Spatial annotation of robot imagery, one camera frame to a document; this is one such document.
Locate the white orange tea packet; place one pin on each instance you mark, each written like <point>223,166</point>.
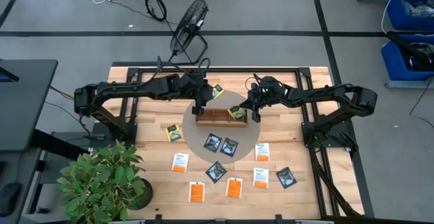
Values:
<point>262,152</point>
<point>234,188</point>
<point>180,163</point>
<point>196,192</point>
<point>261,178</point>

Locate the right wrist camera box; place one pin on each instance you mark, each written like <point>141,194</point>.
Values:
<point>269,87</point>

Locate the black desk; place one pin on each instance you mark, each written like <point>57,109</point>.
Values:
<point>23,108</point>

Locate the blue storage bin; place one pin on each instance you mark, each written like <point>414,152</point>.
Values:
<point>393,64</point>
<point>395,10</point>

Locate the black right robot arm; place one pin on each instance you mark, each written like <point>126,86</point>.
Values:
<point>305,96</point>

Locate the black floor fan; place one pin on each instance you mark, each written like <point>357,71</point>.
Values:
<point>190,23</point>

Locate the black pole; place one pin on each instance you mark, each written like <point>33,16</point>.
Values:
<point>403,45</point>

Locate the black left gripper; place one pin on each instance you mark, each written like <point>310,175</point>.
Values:
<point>195,86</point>

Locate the black plant pot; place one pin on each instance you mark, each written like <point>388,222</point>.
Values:
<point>147,195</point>

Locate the grey desk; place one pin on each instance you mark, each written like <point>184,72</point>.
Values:
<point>27,169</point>

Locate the wooden compartment box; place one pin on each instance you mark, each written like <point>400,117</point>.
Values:
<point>217,117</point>

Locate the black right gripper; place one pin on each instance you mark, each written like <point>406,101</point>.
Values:
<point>257,102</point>

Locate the black computer mouse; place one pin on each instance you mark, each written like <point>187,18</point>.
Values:
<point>8,198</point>

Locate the dark blue tea packet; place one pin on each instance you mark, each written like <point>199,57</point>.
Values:
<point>229,147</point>
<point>212,143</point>
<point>216,172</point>
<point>286,177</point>

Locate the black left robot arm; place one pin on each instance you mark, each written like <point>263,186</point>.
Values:
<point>135,90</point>

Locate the green leafy plant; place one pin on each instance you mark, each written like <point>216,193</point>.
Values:
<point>101,180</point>

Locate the black laptop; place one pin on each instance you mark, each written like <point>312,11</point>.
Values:
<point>6,75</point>

